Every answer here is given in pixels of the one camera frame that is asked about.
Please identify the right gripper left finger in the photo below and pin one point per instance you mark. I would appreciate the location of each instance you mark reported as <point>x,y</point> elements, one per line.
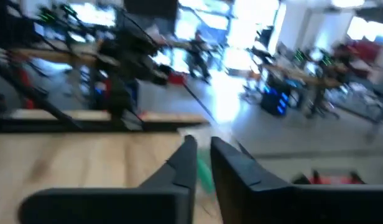
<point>117,205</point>

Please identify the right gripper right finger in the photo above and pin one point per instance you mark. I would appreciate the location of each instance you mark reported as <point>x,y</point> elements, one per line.
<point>303,205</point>

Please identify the teal green bandage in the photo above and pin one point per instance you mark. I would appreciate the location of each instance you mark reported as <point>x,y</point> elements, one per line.
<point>205,174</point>

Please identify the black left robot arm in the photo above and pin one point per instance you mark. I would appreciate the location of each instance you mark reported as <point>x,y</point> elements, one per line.
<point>126,62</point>

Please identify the red and black battery box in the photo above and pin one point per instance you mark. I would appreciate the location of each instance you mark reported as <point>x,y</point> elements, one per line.
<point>331,180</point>

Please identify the black computer with blue lights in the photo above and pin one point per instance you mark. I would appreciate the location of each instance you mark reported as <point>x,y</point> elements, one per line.
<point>277,99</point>

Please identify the wooden desk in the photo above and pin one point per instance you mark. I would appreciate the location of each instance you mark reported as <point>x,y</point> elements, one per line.
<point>303,76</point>

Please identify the person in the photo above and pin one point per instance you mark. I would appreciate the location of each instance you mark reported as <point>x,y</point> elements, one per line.
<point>197,56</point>

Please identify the black metal table frame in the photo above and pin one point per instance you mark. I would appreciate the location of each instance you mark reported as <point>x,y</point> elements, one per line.
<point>39,96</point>

